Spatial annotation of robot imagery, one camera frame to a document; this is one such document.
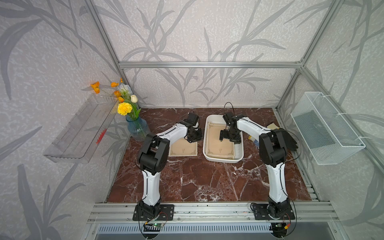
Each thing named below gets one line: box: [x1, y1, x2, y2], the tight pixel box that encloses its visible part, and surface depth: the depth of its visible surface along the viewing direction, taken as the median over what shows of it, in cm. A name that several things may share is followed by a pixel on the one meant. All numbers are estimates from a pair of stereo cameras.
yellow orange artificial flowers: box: [90, 77, 141, 121], surface depth 84 cm
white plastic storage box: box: [202, 114, 244, 164], surface depth 95 cm
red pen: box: [96, 128, 108, 144], surface depth 67 cm
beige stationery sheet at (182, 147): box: [168, 137, 198, 157], surface depth 98 cm
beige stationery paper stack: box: [206, 121, 235, 159], surface depth 98 cm
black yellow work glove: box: [271, 128, 299, 152], surface depth 101 cm
